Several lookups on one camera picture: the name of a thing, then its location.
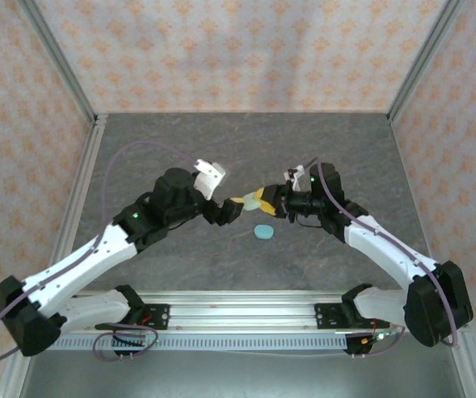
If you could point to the light blue earbud case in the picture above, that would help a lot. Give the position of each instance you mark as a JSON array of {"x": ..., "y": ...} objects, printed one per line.
[{"x": 263, "y": 231}]

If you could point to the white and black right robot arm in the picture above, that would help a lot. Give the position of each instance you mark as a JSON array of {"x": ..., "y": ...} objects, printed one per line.
[{"x": 387, "y": 248}]

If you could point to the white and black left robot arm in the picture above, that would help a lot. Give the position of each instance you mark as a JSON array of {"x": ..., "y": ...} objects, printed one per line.
[{"x": 84, "y": 259}]

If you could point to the grey metal sheet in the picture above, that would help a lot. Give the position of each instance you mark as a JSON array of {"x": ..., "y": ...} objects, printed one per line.
[{"x": 242, "y": 375}]

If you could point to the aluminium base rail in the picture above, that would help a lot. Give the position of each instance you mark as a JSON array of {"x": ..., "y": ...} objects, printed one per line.
[{"x": 242, "y": 315}]

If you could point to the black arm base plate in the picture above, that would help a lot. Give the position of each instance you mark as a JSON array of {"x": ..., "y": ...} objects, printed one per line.
[
  {"x": 329, "y": 317},
  {"x": 157, "y": 317}
]

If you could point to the aluminium frame post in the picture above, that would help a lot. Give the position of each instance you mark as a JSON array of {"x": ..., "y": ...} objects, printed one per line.
[
  {"x": 421, "y": 62},
  {"x": 62, "y": 62}
]

